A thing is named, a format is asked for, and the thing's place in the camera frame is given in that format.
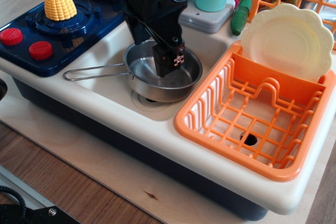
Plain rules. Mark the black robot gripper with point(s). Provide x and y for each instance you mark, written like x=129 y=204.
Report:
x=158 y=19

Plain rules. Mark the small stainless steel pan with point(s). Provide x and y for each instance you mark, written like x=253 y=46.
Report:
x=138 y=65

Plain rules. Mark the cream toy kitchen sink unit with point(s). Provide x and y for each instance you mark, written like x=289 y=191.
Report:
x=144 y=128

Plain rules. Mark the orange plastic drying rack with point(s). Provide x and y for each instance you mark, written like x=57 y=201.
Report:
x=257 y=117

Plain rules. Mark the grey toy faucet base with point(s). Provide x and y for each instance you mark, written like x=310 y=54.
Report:
x=209 y=22

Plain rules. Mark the green toy vegetable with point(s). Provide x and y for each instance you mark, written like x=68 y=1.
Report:
x=240 y=17

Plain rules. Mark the cream scalloped plastic plate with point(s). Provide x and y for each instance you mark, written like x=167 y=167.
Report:
x=289 y=40

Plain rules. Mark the yellow toy corn cob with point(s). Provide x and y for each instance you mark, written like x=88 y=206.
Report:
x=60 y=10

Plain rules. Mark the red stove knob right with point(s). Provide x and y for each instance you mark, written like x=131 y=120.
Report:
x=41 y=50

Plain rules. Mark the red stove knob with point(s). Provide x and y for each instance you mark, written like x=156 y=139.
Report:
x=41 y=50
x=11 y=36

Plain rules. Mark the navy blue toy stove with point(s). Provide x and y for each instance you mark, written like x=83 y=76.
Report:
x=69 y=38

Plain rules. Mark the red stove knob left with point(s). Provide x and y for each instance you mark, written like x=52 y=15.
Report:
x=11 y=36

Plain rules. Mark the black bracket with screw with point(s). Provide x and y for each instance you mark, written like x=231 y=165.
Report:
x=49 y=215

